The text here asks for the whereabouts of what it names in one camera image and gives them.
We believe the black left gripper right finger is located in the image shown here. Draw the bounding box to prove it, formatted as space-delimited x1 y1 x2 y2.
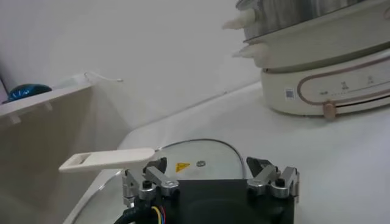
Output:
246 156 301 203

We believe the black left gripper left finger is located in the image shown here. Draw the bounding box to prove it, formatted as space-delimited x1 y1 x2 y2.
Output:
121 156 180 209

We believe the white electric cooker pot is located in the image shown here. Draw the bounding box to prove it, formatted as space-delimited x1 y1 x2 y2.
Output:
232 0 390 122

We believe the white side table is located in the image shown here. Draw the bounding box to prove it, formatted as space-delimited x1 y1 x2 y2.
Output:
0 72 132 224

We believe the blue computer mouse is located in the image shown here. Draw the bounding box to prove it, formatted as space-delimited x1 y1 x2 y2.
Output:
7 83 52 103

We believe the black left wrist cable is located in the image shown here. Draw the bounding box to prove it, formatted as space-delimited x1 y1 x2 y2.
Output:
114 205 167 224

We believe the glass lid with white handle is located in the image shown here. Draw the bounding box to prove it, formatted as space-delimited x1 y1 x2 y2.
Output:
58 139 247 224

